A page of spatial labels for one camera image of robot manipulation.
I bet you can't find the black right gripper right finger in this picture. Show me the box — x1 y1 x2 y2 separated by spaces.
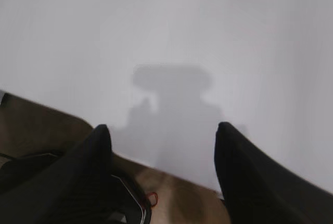
214 122 332 223

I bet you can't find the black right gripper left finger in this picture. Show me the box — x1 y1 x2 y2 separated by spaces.
1 125 112 223

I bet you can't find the black equipment below table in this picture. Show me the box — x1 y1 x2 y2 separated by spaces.
1 152 151 223

